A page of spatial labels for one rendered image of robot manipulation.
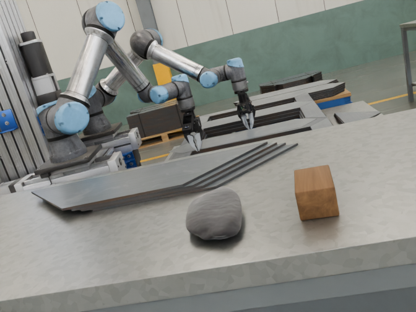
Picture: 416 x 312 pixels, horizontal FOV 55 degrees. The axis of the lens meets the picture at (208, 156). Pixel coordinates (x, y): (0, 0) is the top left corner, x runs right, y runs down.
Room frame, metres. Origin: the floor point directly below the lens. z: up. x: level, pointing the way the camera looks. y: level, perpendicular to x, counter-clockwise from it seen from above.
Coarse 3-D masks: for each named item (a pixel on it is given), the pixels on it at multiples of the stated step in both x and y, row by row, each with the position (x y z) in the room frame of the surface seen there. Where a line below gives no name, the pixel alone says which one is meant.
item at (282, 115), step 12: (264, 108) 2.54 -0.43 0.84; (264, 120) 2.21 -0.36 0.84; (276, 120) 2.19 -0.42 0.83; (204, 132) 2.26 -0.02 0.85; (216, 132) 2.26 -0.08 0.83; (228, 132) 2.25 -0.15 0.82; (276, 132) 1.79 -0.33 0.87; (288, 132) 1.76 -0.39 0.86; (228, 144) 1.82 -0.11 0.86; (240, 144) 1.81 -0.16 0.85
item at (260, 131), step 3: (261, 126) 1.97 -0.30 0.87; (249, 129) 1.97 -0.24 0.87; (252, 129) 1.96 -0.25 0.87; (255, 129) 1.94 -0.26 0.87; (258, 129) 1.93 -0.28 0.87; (261, 129) 1.91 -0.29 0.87; (264, 129) 1.90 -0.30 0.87; (249, 132) 1.91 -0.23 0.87; (252, 132) 1.90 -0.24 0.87; (255, 132) 1.88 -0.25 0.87; (258, 132) 1.87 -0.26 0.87; (261, 132) 1.85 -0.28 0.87; (264, 132) 1.84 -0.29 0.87; (249, 135) 1.86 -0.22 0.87; (252, 135) 1.85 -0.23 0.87; (255, 135) 1.84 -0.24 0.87; (258, 135) 1.82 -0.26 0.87; (261, 135) 1.81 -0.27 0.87; (264, 135) 1.80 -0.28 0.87; (249, 138) 1.81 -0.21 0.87
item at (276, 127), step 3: (276, 123) 1.96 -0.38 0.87; (279, 123) 1.94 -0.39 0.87; (264, 126) 1.96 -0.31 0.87; (267, 126) 1.94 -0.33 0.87; (270, 126) 1.93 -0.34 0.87; (273, 126) 1.91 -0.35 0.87; (276, 126) 1.90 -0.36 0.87; (279, 126) 1.88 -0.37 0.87; (267, 129) 1.88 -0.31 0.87; (270, 129) 1.87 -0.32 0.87; (273, 129) 1.85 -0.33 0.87; (276, 129) 1.84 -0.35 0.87; (279, 129) 1.82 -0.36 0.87; (282, 129) 1.81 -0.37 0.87; (267, 132) 1.82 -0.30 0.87; (270, 132) 1.81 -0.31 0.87; (273, 132) 1.80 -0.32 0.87
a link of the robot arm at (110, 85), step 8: (152, 32) 2.07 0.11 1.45; (160, 40) 2.12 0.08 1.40; (136, 56) 2.11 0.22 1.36; (136, 64) 2.14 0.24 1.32; (112, 72) 2.18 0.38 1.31; (120, 72) 2.15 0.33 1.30; (104, 80) 2.21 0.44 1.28; (112, 80) 2.17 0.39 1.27; (120, 80) 2.17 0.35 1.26; (104, 88) 2.18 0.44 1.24; (112, 88) 2.18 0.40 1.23; (112, 96) 2.20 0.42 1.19; (104, 104) 2.18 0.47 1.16
